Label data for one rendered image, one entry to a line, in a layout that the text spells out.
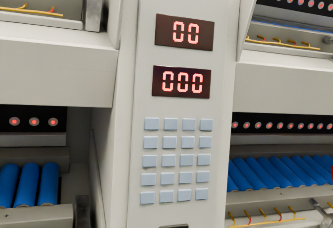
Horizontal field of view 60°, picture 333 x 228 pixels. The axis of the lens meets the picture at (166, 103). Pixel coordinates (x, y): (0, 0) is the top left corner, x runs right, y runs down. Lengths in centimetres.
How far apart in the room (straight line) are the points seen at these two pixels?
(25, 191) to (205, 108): 20
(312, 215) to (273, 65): 22
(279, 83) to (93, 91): 16
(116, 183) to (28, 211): 11
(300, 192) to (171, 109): 24
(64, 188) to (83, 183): 2
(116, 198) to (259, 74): 15
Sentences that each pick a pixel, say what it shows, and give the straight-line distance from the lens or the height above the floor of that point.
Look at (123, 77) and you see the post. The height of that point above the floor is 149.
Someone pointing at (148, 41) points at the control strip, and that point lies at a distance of 21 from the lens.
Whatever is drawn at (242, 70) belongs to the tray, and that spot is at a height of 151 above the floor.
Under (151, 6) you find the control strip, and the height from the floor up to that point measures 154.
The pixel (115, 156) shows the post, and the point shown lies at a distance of 21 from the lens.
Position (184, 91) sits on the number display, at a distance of 21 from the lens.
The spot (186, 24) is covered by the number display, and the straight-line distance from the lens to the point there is 22.
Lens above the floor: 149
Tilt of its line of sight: 3 degrees down
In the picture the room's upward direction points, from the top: 3 degrees clockwise
